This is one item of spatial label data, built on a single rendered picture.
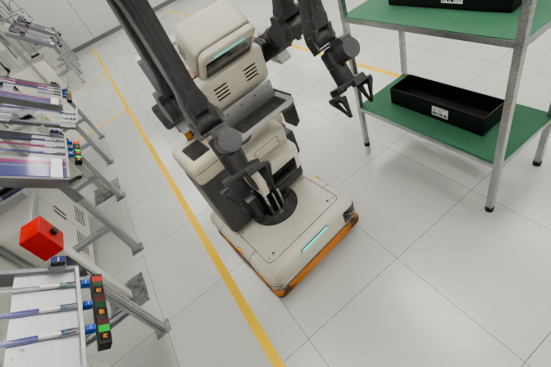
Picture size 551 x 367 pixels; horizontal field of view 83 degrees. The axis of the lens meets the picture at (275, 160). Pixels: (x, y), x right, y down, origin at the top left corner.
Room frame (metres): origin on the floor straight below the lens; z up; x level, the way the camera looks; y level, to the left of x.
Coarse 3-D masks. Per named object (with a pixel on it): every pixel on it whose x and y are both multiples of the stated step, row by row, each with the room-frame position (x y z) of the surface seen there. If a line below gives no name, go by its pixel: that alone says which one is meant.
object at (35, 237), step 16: (32, 224) 1.31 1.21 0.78; (48, 224) 1.34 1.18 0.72; (32, 240) 1.21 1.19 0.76; (48, 240) 1.23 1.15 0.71; (48, 256) 1.21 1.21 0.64; (80, 256) 1.30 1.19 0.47; (96, 272) 1.26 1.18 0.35; (128, 288) 1.31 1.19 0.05; (144, 288) 1.29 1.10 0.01; (112, 304) 1.28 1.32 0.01
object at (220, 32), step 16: (224, 0) 1.04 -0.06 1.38; (192, 16) 1.01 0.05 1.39; (208, 16) 1.00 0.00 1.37; (224, 16) 0.99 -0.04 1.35; (240, 16) 0.99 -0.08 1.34; (176, 32) 0.98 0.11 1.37; (192, 32) 0.96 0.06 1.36; (208, 32) 0.96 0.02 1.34; (224, 32) 0.95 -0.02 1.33; (240, 32) 0.95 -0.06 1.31; (192, 48) 0.93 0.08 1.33; (208, 48) 0.92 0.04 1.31; (224, 48) 0.93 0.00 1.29; (240, 48) 0.99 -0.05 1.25; (192, 64) 0.97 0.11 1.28; (208, 64) 0.92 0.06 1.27; (224, 64) 0.98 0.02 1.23
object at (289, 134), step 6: (288, 132) 1.17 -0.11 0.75; (288, 138) 1.16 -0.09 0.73; (294, 138) 1.17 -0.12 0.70; (288, 162) 0.99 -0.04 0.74; (294, 162) 1.00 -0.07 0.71; (282, 168) 0.98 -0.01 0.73; (288, 168) 0.99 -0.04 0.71; (294, 168) 0.99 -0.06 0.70; (276, 174) 0.96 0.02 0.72; (282, 174) 0.97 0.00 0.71; (288, 174) 0.97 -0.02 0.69; (276, 180) 0.95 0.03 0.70; (282, 180) 0.96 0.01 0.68; (276, 186) 0.95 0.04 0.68; (270, 192) 1.00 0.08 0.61
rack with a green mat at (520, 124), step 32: (384, 0) 1.62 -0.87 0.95; (544, 0) 0.98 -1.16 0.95; (416, 32) 1.21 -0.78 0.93; (448, 32) 1.07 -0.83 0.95; (480, 32) 0.97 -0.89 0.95; (512, 32) 0.88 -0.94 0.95; (352, 64) 1.64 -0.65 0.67; (512, 64) 0.83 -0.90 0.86; (384, 96) 1.65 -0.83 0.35; (512, 96) 0.81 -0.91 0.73; (416, 128) 1.25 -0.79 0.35; (448, 128) 1.15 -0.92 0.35; (512, 128) 0.97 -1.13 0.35; (544, 128) 0.91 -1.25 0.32; (480, 160) 0.89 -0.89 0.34
